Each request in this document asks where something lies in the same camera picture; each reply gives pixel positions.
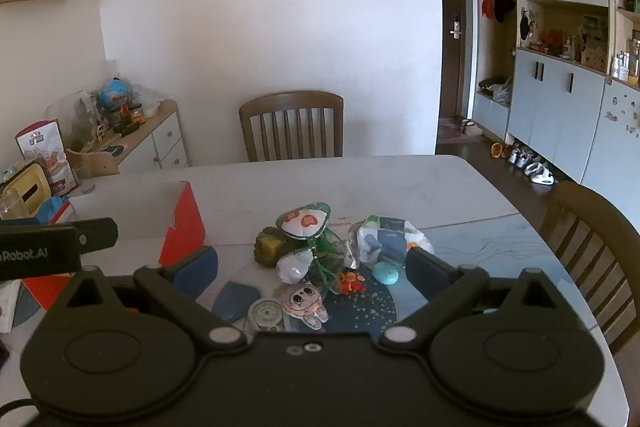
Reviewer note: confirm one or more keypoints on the clear glass cup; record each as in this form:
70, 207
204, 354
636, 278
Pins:
87, 186

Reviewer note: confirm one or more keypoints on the black hanging cap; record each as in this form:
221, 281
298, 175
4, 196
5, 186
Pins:
504, 4

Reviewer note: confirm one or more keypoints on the green mesh bag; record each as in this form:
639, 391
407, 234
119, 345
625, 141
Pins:
330, 252

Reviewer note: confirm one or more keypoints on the cartoon figure sticker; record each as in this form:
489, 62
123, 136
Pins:
302, 302

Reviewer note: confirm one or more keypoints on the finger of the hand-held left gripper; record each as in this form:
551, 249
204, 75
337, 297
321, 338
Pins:
97, 234

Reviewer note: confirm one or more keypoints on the small orange toy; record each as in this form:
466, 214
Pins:
350, 282

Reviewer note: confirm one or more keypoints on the green white plush pillow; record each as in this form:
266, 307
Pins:
300, 222

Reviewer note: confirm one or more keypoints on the blue oval pad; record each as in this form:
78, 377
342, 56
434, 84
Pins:
235, 302

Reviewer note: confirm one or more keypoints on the dark glass jar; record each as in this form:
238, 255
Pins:
136, 113
120, 119

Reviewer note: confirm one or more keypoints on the red white food bag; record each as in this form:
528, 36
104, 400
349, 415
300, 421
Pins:
45, 152

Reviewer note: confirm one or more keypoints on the clear glass jar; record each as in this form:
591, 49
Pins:
12, 204

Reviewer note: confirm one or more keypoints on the yellow green toy block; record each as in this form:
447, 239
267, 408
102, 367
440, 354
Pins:
267, 247

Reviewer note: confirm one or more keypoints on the brown door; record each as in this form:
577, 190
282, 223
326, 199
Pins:
452, 22

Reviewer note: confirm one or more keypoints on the large wall cabinet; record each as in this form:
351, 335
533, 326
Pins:
550, 107

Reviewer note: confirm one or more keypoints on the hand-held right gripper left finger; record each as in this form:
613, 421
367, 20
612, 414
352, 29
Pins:
192, 269

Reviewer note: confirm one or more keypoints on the white item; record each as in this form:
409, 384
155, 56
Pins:
292, 267

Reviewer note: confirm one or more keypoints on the wooden tray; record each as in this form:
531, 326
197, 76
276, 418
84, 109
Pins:
95, 162

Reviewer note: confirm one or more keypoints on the round dark blue placemat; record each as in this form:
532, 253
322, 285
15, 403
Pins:
370, 312

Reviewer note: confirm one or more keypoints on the red hanging hat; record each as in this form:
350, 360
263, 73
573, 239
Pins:
486, 4

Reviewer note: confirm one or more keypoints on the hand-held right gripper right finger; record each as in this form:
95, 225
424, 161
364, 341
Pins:
425, 272

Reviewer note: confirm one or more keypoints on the white sideboard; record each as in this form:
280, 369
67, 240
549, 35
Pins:
160, 142

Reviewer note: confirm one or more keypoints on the grey shoes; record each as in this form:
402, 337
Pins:
520, 157

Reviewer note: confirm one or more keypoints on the doormat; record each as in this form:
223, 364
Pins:
450, 132

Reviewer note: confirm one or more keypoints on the crumpled white plastic bag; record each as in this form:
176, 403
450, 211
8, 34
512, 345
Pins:
147, 99

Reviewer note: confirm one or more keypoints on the pair of slippers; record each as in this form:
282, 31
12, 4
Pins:
470, 127

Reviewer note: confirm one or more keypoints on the orange shoe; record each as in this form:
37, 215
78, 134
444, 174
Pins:
496, 150

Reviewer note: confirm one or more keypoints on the grey bag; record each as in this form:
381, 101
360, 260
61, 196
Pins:
500, 89

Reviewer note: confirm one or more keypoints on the clear plastic bag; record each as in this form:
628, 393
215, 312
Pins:
390, 239

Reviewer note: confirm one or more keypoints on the red and white cardboard box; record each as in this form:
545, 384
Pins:
187, 227

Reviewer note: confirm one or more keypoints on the white blue shoe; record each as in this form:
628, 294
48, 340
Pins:
542, 177

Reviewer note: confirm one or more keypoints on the light blue round object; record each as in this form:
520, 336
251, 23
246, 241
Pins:
385, 274

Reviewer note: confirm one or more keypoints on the white paper tissue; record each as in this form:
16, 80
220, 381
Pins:
7, 307

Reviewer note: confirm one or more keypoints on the yellow tissue box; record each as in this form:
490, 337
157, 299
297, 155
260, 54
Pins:
27, 192

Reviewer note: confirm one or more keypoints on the brown wooden chair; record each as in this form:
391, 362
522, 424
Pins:
585, 227
290, 127

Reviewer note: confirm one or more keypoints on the blue ball toy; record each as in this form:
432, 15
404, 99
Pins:
115, 94

